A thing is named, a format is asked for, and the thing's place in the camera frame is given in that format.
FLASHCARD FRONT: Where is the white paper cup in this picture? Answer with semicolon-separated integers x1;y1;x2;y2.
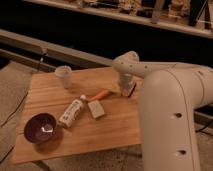
54;65;72;89

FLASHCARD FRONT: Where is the black floor cable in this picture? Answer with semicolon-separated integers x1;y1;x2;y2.
0;89;30;129

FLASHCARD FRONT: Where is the white labelled bottle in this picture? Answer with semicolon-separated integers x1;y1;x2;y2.
59;95;87;128

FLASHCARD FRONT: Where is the orange carrot toy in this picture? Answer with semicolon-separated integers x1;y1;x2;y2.
88;90;110;102

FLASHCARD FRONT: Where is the beige sponge block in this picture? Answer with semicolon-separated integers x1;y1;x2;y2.
88;100;105;119

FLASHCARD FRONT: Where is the wooden background shelf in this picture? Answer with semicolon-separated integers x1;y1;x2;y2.
24;0;213;39

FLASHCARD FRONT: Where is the dark purple bowl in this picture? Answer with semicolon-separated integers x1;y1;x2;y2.
24;113;57;144

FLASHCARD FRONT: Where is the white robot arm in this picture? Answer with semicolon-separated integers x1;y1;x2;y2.
112;51;213;171

